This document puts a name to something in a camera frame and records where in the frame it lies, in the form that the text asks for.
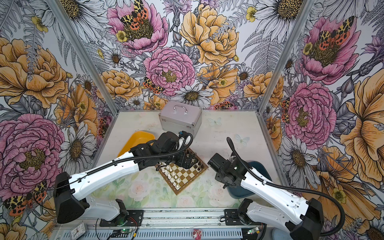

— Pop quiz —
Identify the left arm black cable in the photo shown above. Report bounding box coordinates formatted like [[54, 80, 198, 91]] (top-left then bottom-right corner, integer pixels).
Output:
[[44, 130, 195, 193]]

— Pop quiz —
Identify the wooden chess board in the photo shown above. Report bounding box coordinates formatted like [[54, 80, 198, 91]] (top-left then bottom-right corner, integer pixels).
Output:
[[159, 149, 208, 195]]

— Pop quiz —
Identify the silver aluminium case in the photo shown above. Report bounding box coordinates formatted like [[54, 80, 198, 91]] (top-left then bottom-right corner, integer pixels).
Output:
[[159, 101, 202, 137]]

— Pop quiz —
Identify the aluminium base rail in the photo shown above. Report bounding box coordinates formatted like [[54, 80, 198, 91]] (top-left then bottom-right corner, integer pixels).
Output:
[[53, 207, 311, 230]]

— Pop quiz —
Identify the yellow plastic tray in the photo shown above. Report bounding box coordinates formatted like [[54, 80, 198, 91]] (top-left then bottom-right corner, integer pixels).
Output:
[[117, 131, 155, 157]]

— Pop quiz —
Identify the teal plastic tray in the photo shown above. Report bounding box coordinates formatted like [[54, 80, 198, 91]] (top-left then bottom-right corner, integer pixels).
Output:
[[226, 160, 272, 200]]

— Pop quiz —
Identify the small white clock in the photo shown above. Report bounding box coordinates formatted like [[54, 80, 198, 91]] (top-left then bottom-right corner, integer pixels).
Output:
[[70, 223, 88, 240]]

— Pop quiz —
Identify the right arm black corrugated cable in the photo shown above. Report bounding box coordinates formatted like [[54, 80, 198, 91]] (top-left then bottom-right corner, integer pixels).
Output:
[[226, 137, 346, 237]]

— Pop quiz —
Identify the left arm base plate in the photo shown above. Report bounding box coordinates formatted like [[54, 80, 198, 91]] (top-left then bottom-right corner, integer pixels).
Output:
[[99, 210, 144, 227]]

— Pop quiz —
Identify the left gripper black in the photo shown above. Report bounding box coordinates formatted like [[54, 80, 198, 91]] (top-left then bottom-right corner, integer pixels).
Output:
[[159, 148, 198, 169]]

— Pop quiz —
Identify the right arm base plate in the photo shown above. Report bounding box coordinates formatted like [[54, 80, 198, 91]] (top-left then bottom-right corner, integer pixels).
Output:
[[224, 209, 251, 226]]

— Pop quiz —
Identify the small red white object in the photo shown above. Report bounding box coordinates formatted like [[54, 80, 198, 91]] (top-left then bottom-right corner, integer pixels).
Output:
[[193, 229, 202, 240]]

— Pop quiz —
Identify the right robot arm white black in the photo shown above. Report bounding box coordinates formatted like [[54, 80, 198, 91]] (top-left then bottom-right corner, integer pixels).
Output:
[[208, 154, 324, 240]]

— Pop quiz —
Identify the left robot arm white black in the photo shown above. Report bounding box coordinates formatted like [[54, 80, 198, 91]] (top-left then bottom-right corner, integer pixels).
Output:
[[54, 131, 194, 226]]

